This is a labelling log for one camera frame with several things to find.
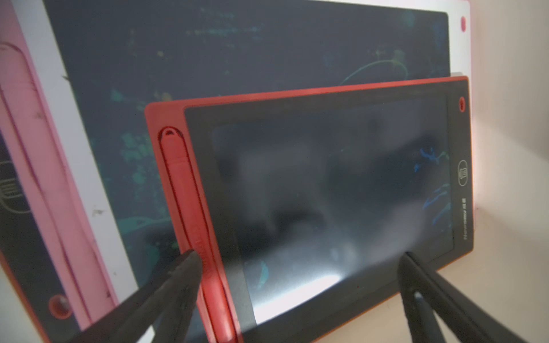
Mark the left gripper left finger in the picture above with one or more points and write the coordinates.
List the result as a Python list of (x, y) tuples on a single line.
[(170, 299)]

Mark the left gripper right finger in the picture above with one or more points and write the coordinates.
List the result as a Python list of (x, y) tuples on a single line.
[(426, 294)]

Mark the red framed tablet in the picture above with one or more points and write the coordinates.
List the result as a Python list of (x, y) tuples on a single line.
[(28, 261), (300, 203)]

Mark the pink tablet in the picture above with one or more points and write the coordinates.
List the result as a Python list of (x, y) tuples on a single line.
[(77, 76)]

